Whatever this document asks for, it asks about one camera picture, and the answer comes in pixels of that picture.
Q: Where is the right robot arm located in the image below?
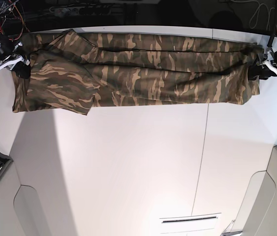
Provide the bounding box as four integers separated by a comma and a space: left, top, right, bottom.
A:
0, 0, 30, 79

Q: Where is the grey coiled cable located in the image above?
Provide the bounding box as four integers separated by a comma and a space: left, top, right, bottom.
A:
249, 0, 276, 30

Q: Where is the black power strip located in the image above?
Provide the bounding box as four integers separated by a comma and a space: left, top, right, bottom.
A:
49, 5, 111, 17

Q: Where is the camouflage T-shirt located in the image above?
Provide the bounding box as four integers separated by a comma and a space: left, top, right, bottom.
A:
12, 29, 264, 115

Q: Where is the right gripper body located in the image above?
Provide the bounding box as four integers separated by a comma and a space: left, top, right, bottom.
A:
0, 39, 29, 71

